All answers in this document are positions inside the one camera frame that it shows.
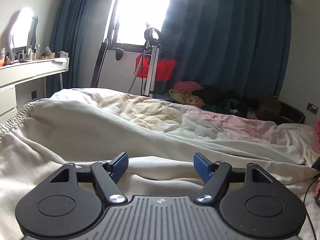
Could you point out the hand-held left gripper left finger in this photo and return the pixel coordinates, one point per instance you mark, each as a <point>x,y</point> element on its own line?
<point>119,166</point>

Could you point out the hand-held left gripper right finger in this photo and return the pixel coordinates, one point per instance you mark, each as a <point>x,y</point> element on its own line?
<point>201,167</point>

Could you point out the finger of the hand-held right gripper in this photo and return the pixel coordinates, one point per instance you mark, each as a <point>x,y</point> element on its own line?
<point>316,163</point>

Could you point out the cream pants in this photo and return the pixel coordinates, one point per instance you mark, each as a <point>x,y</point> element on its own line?
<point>75,135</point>

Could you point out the pile of mixed clothes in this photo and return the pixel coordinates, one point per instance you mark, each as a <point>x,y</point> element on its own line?
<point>220,102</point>

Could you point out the person's right hand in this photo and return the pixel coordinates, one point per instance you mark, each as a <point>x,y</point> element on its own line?
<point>318,188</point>

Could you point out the pastel bed blanket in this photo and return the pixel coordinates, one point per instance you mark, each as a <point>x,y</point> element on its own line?
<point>200,122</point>

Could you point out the dark sofa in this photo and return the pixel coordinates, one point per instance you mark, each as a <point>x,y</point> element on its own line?
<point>292,112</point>

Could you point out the garment steamer stand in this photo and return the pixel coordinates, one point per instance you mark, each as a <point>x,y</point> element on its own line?
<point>153,67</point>

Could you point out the red garment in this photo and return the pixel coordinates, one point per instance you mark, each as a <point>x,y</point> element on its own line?
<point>165,67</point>

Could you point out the black oval object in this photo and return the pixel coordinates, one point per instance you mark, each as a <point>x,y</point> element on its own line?
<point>118,53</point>

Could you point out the white tissue pack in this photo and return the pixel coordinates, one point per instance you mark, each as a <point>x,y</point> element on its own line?
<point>63,54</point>

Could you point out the blue curtain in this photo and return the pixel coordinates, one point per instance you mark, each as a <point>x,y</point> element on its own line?
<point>225,42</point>
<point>75,30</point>

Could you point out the white dressing table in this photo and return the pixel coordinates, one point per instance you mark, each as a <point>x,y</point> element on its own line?
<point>32,71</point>

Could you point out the small wooden box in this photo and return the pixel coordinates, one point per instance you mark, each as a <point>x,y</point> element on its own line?
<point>48,55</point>

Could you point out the row of cosmetic bottles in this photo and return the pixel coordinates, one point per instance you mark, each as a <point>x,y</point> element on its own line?
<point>31,53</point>

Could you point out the dark framed window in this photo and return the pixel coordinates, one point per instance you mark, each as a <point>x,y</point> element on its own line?
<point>142,12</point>

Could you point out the wavy lit mirror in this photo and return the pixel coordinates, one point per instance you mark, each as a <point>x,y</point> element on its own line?
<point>21,30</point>

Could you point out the wall socket with charger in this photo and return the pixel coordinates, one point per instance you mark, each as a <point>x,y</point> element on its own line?
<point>312,108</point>

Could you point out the black wall socket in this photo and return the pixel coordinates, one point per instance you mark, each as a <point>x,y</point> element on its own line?
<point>34,94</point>

